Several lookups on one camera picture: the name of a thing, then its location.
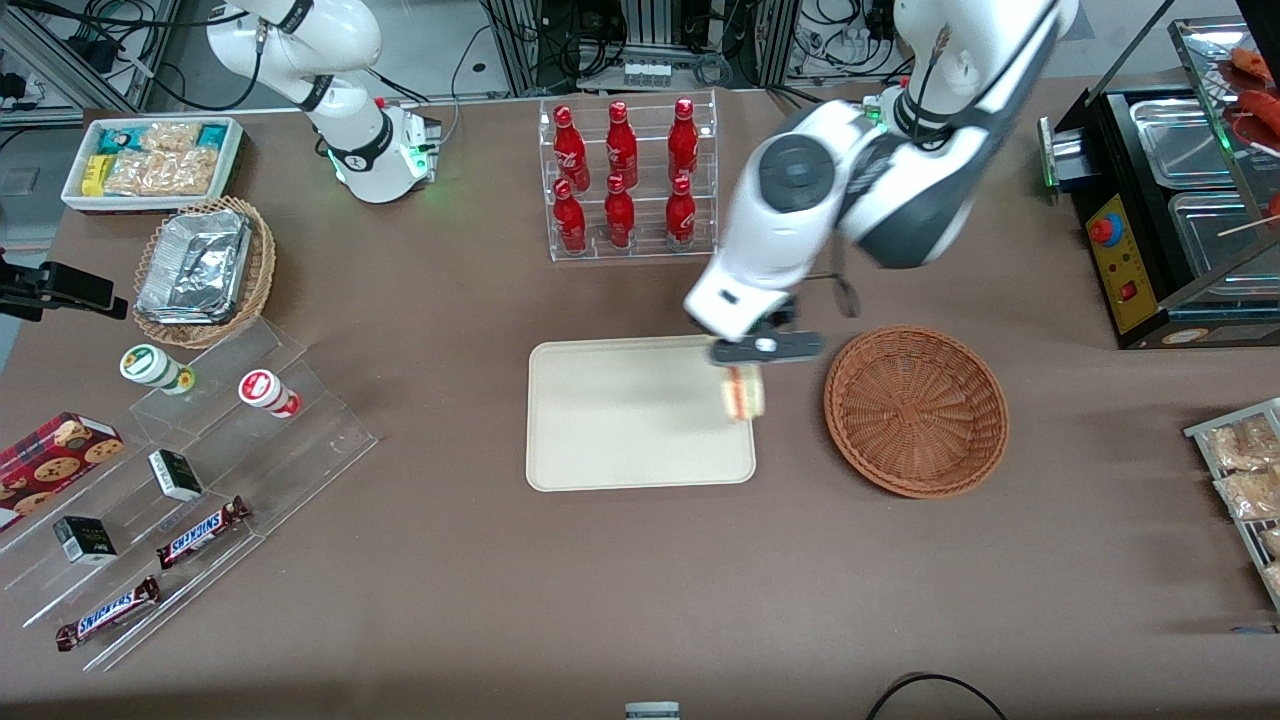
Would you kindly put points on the steel food pan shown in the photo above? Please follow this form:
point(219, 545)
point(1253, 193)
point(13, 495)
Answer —
point(1215, 245)
point(1185, 140)

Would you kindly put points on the clear bag of beige snacks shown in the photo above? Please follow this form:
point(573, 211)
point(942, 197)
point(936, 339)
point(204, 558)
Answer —
point(1274, 578)
point(1240, 445)
point(1250, 495)
point(1272, 541)

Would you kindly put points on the brown Snickers bar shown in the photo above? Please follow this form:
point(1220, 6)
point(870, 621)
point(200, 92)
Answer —
point(200, 533)
point(108, 613)

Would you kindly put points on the small grey device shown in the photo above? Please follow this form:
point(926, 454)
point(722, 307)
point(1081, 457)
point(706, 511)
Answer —
point(652, 711)

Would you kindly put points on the clear acrylic bottle rack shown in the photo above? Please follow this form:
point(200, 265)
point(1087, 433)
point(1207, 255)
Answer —
point(645, 250)

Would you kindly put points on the light tan wicker basket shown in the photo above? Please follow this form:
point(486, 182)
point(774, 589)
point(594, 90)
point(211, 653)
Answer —
point(262, 265)

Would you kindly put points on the cream rectangular tray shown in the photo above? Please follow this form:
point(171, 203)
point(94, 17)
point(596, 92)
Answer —
point(630, 415)

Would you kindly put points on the large clear bag of crackers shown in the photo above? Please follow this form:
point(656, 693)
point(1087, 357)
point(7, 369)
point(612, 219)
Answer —
point(165, 172)

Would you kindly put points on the small dark green box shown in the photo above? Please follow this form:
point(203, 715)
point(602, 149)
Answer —
point(176, 475)
point(85, 540)

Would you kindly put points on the black hot food display case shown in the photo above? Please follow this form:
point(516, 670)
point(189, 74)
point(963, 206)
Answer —
point(1110, 160)

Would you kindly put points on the wooden skewer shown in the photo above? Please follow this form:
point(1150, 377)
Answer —
point(1245, 229)

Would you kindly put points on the red lid white cup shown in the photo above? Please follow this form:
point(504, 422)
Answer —
point(262, 388)

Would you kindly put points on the red sausage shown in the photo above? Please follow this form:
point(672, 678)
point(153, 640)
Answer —
point(1262, 106)
point(1252, 64)

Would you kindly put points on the red cookie box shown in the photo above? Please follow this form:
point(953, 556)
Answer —
point(50, 462)

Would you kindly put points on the aluminium frame rack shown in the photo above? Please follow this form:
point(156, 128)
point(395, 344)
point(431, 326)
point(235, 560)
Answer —
point(640, 30)

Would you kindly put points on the teal snack pack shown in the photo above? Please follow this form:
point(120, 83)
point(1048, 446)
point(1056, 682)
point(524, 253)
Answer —
point(122, 140)

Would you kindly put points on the yellow snack pack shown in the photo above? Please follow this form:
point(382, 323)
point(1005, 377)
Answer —
point(95, 175)

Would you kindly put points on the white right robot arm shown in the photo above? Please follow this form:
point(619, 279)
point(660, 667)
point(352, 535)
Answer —
point(350, 130)

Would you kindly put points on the white rectangular snack bin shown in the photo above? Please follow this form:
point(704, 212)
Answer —
point(75, 195)

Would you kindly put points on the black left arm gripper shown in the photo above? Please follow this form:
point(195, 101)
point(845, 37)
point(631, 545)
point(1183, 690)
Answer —
point(782, 316)

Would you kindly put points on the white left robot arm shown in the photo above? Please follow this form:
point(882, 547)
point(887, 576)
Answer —
point(790, 230)

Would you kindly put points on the triangle sandwich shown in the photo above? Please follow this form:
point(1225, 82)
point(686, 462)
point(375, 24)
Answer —
point(745, 395)

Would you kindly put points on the brown round wicker basket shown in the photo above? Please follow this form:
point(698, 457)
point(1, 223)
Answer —
point(915, 415)

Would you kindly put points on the tray of wrapped snacks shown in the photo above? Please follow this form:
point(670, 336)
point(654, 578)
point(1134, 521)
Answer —
point(1200, 432)

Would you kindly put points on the green lid white cup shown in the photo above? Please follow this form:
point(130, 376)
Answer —
point(148, 364)

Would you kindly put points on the silver foil container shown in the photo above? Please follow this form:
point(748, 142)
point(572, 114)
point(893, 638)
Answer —
point(195, 268)

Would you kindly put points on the red cola bottle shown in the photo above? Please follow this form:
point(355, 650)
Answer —
point(620, 218)
point(571, 222)
point(680, 215)
point(570, 150)
point(621, 148)
point(683, 145)

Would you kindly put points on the clear acrylic stepped display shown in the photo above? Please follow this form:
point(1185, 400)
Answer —
point(300, 440)

